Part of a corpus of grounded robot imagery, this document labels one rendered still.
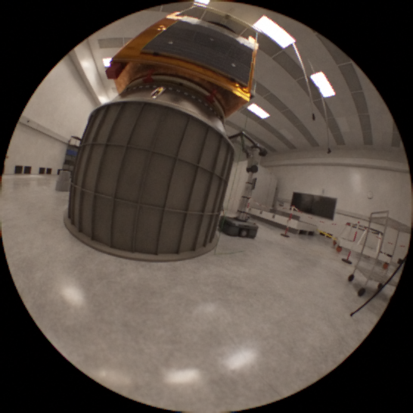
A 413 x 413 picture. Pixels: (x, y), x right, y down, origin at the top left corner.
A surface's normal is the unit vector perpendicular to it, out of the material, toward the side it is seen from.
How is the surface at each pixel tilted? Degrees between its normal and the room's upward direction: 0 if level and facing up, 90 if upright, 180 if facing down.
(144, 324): 0
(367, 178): 90
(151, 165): 90
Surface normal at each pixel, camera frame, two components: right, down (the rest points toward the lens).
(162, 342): 0.24, -0.97
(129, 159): 0.28, 0.15
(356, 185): -0.89, -0.18
